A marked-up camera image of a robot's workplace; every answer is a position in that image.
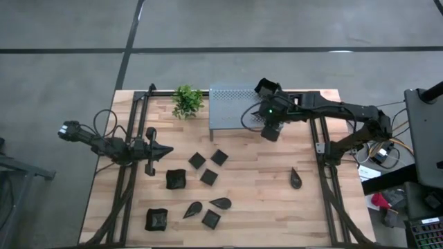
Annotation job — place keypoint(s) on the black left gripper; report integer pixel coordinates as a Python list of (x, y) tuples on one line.
[(149, 154)]

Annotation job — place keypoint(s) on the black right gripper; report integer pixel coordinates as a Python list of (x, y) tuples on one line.
[(275, 112)]

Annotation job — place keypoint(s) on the black wavy square bowl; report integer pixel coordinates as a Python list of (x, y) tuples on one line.
[(176, 178), (264, 84), (156, 219)]

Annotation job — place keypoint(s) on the small black square plate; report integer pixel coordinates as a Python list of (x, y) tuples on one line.
[(197, 160), (211, 219), (219, 157), (209, 177)]

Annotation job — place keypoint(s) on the black teardrop plate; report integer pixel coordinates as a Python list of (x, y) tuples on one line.
[(194, 208), (296, 180), (221, 203)]

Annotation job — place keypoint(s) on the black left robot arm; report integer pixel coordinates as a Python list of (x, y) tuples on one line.
[(104, 145)]

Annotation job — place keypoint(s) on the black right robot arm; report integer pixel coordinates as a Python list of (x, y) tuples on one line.
[(346, 110)]

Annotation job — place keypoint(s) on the red cone-shaped object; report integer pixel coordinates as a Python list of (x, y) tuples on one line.
[(380, 200)]

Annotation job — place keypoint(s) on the grey perforated metal shelf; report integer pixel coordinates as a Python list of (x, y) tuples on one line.
[(225, 110)]

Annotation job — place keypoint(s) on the potted green artificial plant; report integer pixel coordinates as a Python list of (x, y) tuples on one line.
[(187, 102)]

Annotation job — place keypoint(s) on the white paper sheet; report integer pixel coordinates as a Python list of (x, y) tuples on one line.
[(367, 172)]

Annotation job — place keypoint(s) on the small power adapter box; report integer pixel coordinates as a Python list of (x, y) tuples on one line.
[(381, 155)]

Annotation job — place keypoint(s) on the grey computer case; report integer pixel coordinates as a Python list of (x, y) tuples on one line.
[(427, 138)]

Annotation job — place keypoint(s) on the black round pole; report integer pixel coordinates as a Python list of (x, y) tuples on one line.
[(432, 92)]

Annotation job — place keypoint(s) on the backlit black keyboard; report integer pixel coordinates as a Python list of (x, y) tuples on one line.
[(429, 237)]

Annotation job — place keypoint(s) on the silver corner bracket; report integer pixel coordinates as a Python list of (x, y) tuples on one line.
[(320, 148)]

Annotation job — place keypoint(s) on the black aluminium extrusion frame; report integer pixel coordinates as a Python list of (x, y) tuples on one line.
[(166, 93)]

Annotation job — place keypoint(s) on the grey metal table frame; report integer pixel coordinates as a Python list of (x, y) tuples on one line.
[(24, 169)]

